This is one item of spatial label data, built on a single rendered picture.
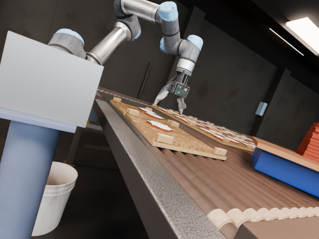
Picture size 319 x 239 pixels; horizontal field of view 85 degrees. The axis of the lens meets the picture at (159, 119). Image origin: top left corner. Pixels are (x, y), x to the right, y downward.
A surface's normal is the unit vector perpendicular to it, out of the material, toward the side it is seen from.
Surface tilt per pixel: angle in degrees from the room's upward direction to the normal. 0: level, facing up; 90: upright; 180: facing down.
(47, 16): 90
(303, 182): 90
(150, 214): 90
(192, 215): 0
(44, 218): 93
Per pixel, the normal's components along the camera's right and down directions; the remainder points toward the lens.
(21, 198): 0.55, 0.30
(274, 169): -0.44, -0.04
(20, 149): 0.15, 0.18
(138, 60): 0.36, 0.25
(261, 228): 0.33, -0.93
